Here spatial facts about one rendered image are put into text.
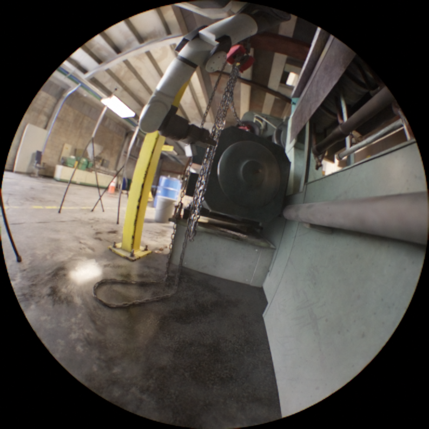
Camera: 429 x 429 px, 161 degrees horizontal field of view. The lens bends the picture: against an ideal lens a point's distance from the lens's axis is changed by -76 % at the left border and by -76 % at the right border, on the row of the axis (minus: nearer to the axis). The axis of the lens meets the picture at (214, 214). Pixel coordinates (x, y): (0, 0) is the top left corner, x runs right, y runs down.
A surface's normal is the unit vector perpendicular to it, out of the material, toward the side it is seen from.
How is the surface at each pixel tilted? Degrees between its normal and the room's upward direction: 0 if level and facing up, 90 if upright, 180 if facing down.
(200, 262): 90
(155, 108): 140
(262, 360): 0
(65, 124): 90
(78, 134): 90
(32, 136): 90
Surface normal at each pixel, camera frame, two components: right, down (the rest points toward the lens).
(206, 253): -0.13, 0.02
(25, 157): 0.96, 0.25
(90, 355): 0.24, -0.97
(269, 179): 0.27, 0.12
